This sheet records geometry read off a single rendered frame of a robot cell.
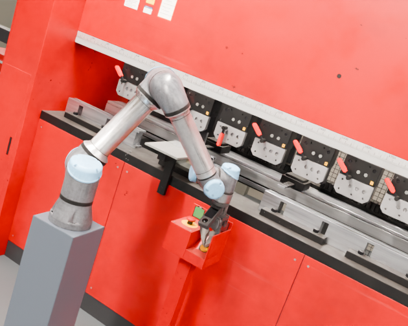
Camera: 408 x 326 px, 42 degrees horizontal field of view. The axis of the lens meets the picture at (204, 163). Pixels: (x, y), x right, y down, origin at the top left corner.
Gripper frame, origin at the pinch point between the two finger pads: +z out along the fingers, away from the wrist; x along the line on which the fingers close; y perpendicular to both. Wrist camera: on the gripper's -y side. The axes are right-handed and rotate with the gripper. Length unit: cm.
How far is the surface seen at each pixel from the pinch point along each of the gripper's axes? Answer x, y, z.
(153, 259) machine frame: 30.1, 16.2, 28.8
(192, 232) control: 4.6, -5.6, -5.2
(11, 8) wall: 473, 291, -5
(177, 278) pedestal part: 6.1, -3.0, 18.4
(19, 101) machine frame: 128, 10, -16
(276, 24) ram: 15, 37, -90
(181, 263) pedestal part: 6.4, -2.5, 11.5
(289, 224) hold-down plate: -23.0, 26.3, -13.9
